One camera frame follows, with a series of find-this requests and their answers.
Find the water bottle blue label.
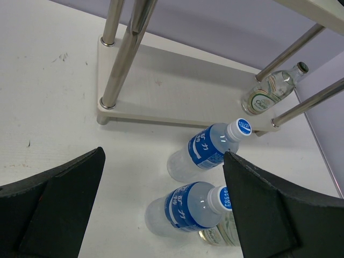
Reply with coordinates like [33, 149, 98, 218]
[145, 182, 232, 237]
[167, 118, 252, 182]

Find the water bottle blue label front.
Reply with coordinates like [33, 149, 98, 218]
[145, 182, 232, 237]

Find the white two-tier shelf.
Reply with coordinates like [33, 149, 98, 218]
[97, 1, 343, 127]

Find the water bottle blue label rear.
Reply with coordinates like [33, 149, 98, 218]
[167, 118, 252, 182]

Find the clear glass bottle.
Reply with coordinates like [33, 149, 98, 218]
[240, 62, 309, 116]
[198, 211, 241, 247]

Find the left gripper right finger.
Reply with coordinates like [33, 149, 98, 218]
[223, 152, 343, 257]

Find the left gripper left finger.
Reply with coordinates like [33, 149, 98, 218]
[1, 147, 105, 257]

